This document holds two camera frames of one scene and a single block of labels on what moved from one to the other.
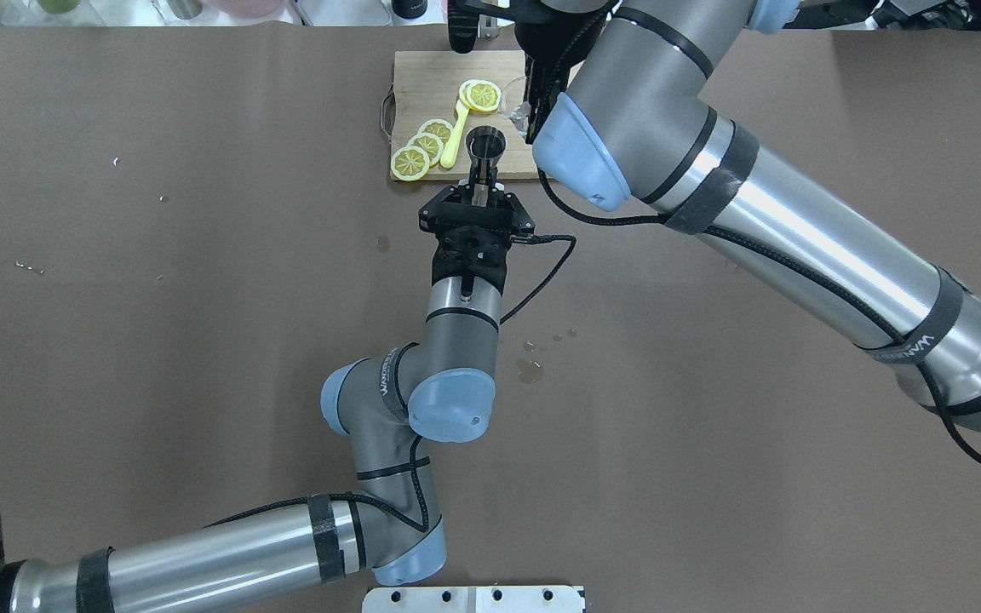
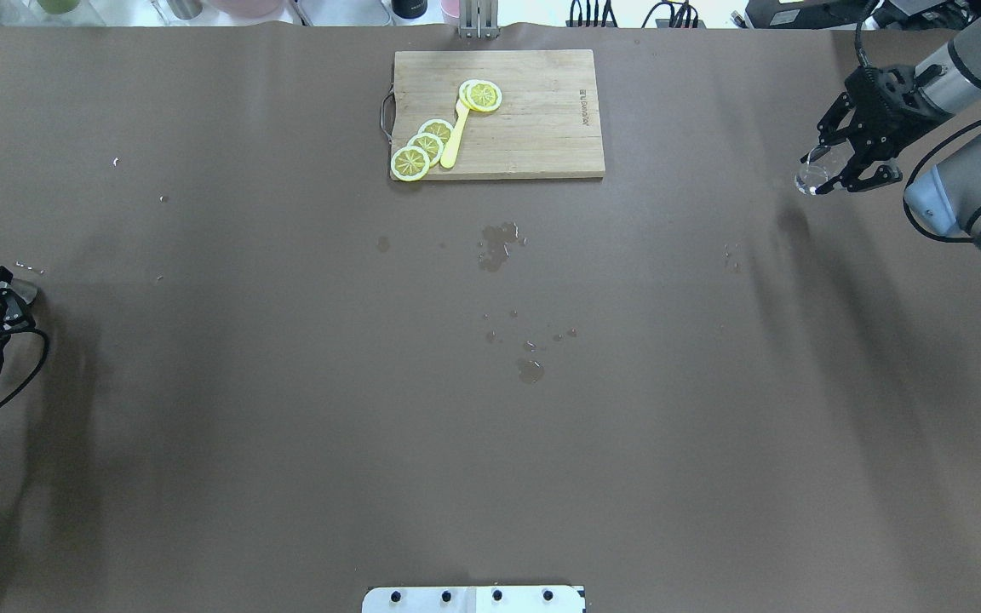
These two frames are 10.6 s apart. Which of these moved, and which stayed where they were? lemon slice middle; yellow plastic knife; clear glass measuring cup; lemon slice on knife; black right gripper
Moved: clear glass measuring cup; black right gripper
Stayed: yellow plastic knife; lemon slice middle; lemon slice on knife
